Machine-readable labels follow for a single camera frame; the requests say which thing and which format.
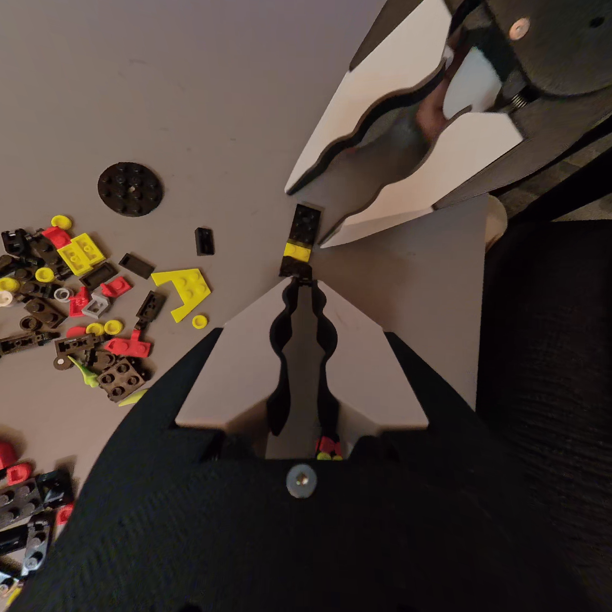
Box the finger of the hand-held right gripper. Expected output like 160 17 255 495
317 45 525 249
285 0 454 197

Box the black yellow lego assembly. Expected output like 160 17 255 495
279 203 322 279

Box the black round lego plate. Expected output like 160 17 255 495
98 162 164 218

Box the pile of loose lego pieces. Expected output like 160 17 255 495
0 214 168 604

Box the person's dark knit clothing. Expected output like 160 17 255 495
478 210 612 612

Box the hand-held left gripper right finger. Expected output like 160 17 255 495
310 280 429 456

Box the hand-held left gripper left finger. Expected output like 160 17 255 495
174 277 295 459

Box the black lego tile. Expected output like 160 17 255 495
118 252 157 280

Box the person's pale shoe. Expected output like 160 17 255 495
485 194 508 252

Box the yellow wedge lego plate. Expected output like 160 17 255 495
150 268 212 324

